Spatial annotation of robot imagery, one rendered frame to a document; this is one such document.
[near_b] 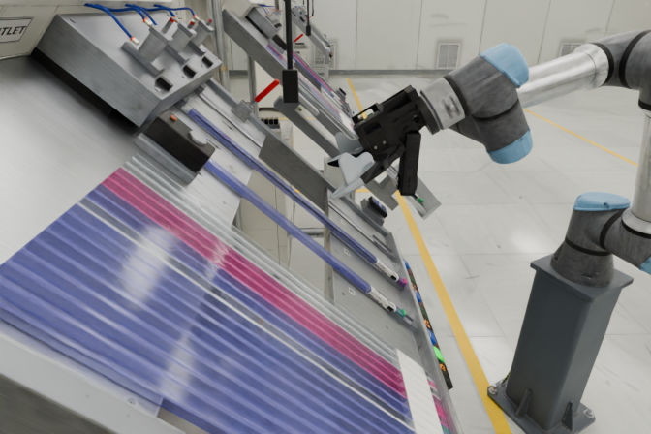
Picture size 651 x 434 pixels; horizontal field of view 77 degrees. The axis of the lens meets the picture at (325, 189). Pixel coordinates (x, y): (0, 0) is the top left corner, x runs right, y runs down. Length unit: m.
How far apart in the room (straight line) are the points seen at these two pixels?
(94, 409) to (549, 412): 1.40
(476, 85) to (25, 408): 0.61
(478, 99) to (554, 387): 1.03
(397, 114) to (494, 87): 0.15
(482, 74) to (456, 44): 8.03
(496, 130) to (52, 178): 0.60
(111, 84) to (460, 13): 8.31
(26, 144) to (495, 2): 8.68
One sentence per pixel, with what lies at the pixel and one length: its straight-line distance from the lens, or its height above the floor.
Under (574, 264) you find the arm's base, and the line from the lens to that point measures 1.29.
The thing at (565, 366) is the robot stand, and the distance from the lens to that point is 1.43.
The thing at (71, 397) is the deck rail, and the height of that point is 1.02.
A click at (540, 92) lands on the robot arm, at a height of 1.07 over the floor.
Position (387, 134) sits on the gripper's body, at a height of 1.04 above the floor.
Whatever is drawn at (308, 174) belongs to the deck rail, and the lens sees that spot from 0.91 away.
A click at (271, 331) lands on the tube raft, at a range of 0.43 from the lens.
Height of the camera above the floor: 1.22
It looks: 24 degrees down
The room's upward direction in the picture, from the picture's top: straight up
